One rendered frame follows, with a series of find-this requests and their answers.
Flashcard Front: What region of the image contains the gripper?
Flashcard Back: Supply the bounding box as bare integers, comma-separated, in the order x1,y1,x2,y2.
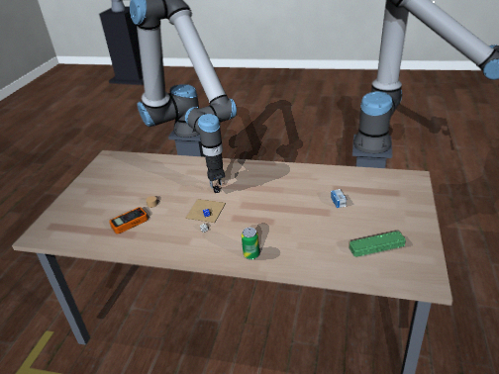
205,154,226,190

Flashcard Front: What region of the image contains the tan mat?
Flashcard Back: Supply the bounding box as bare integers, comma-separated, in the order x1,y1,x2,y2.
184,198,228,224

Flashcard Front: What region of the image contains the green can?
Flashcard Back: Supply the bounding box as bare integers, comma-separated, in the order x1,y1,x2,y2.
240,226,261,261

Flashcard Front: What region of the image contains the orange multimeter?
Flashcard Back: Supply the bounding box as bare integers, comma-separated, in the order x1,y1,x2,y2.
109,206,150,234

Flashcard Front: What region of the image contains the wooden table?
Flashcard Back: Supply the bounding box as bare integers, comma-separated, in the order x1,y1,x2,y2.
11,149,453,374

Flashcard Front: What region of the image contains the blue box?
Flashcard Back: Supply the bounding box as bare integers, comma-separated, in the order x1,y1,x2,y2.
330,188,349,209

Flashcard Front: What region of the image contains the green block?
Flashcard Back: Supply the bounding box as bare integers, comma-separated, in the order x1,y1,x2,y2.
349,230,407,258

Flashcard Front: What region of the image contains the jointed stand on dark box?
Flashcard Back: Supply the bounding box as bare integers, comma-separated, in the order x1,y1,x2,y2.
98,0,145,86

